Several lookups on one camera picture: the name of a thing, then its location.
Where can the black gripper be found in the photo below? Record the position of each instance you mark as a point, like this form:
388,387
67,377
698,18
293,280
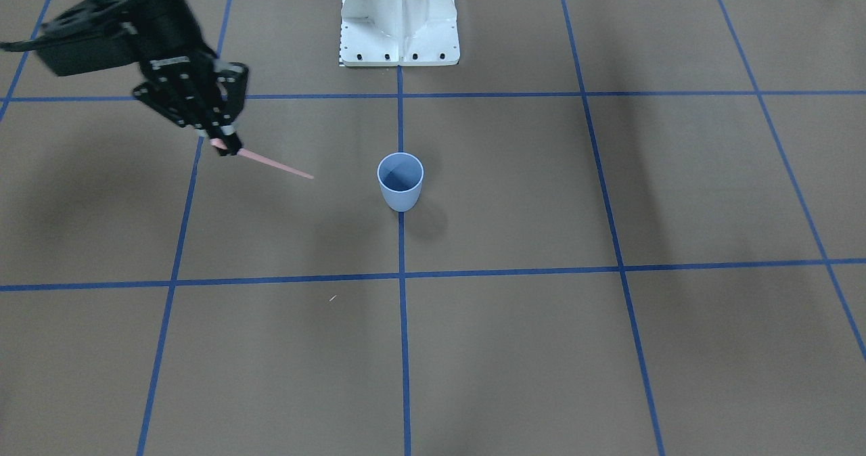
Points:
164,31

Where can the pink chopstick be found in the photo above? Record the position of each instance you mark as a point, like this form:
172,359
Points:
243,152

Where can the light blue cup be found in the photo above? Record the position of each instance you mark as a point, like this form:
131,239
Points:
400,178

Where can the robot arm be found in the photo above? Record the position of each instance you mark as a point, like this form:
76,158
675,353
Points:
184,79

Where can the white central column stand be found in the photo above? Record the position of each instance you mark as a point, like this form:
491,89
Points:
390,33

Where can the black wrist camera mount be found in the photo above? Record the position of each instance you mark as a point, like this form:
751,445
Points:
91,36

